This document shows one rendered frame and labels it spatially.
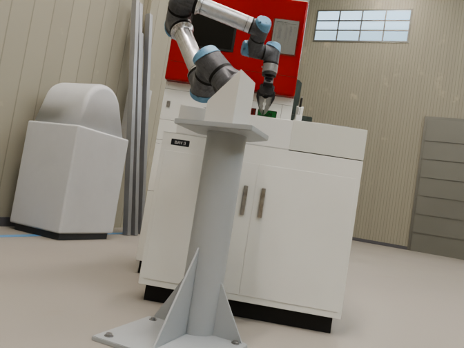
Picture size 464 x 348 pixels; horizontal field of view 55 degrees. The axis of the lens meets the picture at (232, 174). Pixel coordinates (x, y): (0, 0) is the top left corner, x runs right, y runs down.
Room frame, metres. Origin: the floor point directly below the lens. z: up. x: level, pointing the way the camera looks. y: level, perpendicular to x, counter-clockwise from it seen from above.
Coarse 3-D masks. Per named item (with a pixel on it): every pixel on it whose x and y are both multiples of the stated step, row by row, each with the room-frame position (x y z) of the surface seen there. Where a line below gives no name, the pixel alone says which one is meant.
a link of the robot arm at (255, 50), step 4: (244, 40) 2.12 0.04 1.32; (244, 44) 2.10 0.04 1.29; (248, 44) 2.10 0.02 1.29; (252, 44) 2.08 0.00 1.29; (256, 44) 2.07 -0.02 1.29; (260, 44) 2.07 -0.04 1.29; (244, 48) 2.10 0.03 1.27; (248, 48) 2.10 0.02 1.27; (252, 48) 2.10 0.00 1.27; (256, 48) 2.09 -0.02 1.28; (260, 48) 2.10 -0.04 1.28; (264, 48) 2.12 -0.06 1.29; (244, 52) 2.12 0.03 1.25; (248, 52) 2.11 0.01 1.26; (252, 52) 2.12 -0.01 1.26; (256, 52) 2.12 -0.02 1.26; (260, 52) 2.12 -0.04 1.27; (264, 52) 2.12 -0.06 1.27; (248, 56) 2.13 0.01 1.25; (252, 56) 2.13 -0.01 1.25; (256, 56) 2.13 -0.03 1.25; (260, 56) 2.13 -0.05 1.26
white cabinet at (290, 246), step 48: (192, 144) 2.13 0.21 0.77; (192, 192) 2.13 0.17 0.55; (240, 192) 2.11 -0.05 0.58; (288, 192) 2.09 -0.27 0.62; (336, 192) 2.07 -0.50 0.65; (240, 240) 2.10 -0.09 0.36; (288, 240) 2.09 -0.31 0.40; (336, 240) 2.07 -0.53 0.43; (240, 288) 2.10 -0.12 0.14; (288, 288) 2.08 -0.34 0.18; (336, 288) 2.06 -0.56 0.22
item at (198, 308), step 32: (192, 128) 1.78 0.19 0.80; (224, 128) 1.64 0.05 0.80; (256, 128) 1.63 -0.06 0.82; (224, 160) 1.71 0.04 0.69; (224, 192) 1.72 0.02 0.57; (224, 224) 1.73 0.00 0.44; (192, 256) 1.73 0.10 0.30; (224, 256) 1.75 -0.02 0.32; (192, 288) 1.71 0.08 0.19; (160, 320) 1.83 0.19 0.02; (192, 320) 1.71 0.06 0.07; (224, 320) 1.73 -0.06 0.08
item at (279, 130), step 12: (180, 108) 2.14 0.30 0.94; (192, 108) 2.13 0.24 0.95; (204, 108) 2.13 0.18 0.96; (252, 120) 2.11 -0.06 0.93; (264, 120) 2.10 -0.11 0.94; (276, 120) 2.10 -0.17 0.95; (288, 120) 2.10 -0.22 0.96; (180, 132) 2.14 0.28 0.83; (192, 132) 2.13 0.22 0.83; (264, 132) 2.10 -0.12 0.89; (276, 132) 2.10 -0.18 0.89; (288, 132) 2.09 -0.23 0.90; (264, 144) 2.10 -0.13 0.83; (276, 144) 2.10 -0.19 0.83; (288, 144) 2.09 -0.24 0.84
